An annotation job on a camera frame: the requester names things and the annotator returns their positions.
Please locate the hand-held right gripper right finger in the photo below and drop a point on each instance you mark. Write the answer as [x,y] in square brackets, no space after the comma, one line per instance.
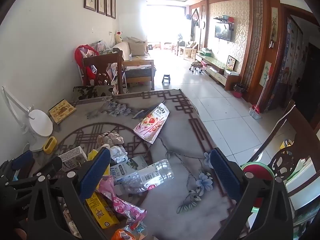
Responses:
[225,172]

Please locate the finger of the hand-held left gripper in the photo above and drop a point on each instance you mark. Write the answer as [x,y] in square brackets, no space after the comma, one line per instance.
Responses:
[51,165]
[22,158]

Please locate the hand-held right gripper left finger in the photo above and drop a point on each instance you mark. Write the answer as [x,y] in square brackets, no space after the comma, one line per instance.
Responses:
[95,172]

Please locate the red bin green rim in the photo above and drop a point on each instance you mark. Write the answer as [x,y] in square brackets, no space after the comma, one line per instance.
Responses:
[255,173]

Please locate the clear plastic bottle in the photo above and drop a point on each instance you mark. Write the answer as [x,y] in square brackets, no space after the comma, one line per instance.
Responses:
[155,172]

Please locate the red printed plastic bag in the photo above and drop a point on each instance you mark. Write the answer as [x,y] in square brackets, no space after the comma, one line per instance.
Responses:
[150,127]

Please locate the small yellow packet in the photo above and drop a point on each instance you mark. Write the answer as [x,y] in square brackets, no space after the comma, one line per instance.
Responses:
[92,155]

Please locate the yellow plastic holder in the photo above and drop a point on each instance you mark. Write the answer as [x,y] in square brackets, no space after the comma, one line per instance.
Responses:
[50,145]

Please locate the small white carton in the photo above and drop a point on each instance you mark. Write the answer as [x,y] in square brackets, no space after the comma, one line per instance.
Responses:
[72,158]

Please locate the crumpled white plastic wrapper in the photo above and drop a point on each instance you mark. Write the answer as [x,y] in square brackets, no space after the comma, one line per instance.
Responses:
[118,153]

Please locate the blue white packet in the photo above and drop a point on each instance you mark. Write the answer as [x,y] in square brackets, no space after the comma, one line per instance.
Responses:
[126,167]

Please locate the crumpled brown paper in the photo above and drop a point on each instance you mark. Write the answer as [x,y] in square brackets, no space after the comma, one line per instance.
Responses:
[110,137]

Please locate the pink plastic wrapper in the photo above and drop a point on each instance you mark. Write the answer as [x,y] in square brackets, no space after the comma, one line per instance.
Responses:
[120,202]

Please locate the white desk lamp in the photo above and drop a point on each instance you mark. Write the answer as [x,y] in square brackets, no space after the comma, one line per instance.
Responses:
[40,123]

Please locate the yellow brown book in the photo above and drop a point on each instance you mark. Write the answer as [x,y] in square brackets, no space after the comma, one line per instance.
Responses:
[62,111]

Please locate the yellow container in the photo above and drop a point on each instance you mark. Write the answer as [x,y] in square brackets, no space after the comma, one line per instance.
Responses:
[286,143]

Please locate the orange wrapper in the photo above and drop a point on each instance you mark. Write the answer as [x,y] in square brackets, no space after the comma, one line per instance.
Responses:
[123,235]

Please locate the teal wrapper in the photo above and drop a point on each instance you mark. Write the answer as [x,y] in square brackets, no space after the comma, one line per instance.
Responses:
[139,230]

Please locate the floral chair cushion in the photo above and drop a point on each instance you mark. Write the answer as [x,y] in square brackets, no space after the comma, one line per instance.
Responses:
[93,92]

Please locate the dark blue wrapper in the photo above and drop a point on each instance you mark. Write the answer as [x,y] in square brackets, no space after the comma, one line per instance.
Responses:
[147,111]

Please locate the small red basket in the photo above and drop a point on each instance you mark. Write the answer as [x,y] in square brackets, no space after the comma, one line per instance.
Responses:
[237,92]

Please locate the dark wooden chair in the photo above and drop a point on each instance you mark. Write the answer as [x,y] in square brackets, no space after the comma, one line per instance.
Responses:
[105,62]
[303,130]

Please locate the wooden television cabinet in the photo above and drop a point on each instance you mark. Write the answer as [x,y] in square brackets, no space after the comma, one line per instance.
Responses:
[215,65]

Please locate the paper drawing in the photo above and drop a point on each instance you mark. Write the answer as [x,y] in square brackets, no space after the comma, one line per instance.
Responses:
[266,72]

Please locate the rolling stool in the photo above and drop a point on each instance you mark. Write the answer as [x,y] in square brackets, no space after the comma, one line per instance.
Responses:
[196,67]

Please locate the colourful puzzle picture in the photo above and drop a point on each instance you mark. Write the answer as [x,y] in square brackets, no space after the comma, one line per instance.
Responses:
[231,62]

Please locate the small dark stool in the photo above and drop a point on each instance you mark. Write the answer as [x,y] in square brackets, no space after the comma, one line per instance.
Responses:
[166,78]

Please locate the wooden sofa beige cushions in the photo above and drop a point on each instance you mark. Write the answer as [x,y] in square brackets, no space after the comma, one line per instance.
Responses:
[137,55]

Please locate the plush toy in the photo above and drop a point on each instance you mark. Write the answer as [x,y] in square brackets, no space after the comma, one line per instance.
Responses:
[118,36]

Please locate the wall television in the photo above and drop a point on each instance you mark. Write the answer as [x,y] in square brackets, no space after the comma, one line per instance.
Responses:
[223,32]

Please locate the wall shelf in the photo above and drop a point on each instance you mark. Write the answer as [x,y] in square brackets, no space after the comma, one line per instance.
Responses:
[225,20]

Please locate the hanging wall scroll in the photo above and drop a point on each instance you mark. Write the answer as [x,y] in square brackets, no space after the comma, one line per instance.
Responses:
[274,22]

